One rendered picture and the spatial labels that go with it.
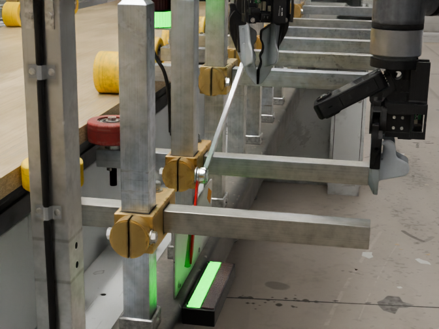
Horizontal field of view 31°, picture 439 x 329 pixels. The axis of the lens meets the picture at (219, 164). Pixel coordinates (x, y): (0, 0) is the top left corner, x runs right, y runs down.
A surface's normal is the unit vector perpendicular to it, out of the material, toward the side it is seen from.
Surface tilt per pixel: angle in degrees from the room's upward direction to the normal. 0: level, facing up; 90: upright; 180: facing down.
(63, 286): 90
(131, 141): 90
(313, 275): 0
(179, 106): 90
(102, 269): 0
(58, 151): 90
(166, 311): 0
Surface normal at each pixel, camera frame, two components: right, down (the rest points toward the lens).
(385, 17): -0.63, 0.21
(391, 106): -0.18, 0.27
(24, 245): 0.98, 0.07
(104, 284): 0.02, -0.96
